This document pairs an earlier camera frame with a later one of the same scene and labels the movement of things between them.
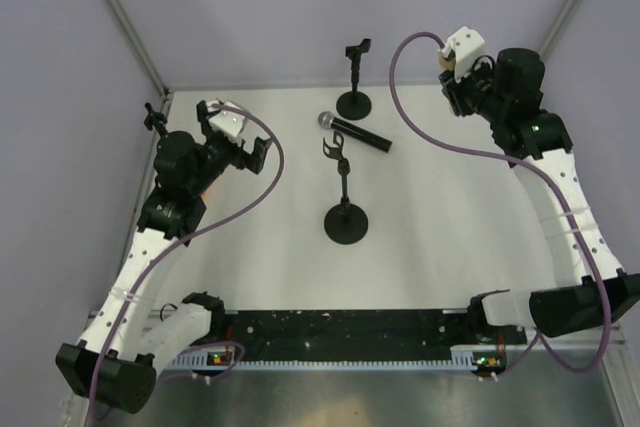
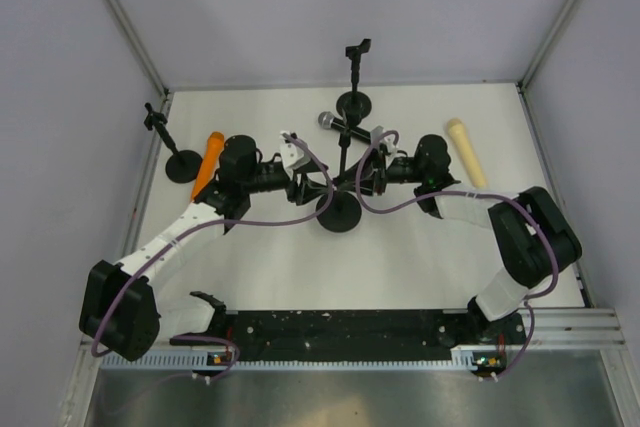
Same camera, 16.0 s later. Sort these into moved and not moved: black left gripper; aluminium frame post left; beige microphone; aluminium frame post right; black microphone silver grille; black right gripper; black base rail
Moved: black right gripper; beige microphone; black left gripper
Not moved: aluminium frame post left; aluminium frame post right; black microphone silver grille; black base rail
